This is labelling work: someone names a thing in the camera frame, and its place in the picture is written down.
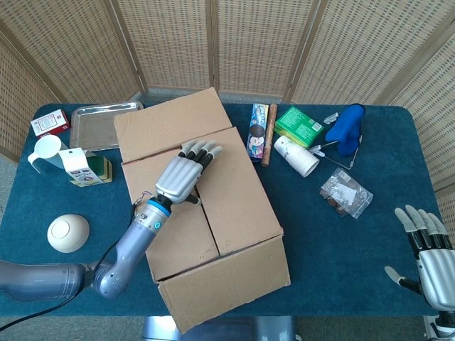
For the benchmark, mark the brown wooden stick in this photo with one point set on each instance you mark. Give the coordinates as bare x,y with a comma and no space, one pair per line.
269,135

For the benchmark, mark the blue cookie box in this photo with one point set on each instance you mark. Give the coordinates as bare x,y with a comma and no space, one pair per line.
256,133

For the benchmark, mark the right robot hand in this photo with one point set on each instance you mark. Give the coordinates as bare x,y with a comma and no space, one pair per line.
437,277

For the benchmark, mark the blue table cloth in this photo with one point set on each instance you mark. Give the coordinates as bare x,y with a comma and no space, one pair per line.
337,255

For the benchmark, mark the stainless steel tray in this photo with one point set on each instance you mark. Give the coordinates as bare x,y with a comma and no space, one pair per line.
92,128

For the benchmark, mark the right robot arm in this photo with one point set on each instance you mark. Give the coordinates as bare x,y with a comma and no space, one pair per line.
442,327

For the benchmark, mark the red cardboard box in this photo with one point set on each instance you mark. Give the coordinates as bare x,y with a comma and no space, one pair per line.
234,199

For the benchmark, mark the green yellow sponge pack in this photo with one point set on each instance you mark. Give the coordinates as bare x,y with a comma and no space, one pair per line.
81,168

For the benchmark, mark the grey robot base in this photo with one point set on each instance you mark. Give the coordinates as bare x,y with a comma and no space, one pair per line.
249,328

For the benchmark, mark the clear bag of brown pieces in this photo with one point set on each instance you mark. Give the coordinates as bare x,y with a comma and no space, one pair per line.
346,193

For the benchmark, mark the green carton box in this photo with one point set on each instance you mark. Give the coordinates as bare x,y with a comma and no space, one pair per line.
298,126

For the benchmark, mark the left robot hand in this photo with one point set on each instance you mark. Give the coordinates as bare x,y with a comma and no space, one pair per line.
179,175

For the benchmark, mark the blue oven mitt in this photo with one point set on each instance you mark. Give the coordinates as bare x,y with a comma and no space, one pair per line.
346,129

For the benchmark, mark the small red white box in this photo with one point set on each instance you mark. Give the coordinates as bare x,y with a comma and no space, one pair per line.
49,122

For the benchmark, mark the cream upturned bowl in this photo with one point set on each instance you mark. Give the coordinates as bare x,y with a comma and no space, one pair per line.
68,233

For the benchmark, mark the woven folding screen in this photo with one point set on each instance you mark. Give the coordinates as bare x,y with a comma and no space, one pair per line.
249,42

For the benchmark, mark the stack of paper cups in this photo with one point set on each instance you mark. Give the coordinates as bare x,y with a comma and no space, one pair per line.
296,156

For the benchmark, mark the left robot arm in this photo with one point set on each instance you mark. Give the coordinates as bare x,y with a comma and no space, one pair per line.
131,248

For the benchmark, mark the clear plastic clip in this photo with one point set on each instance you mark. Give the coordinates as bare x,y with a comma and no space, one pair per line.
332,118

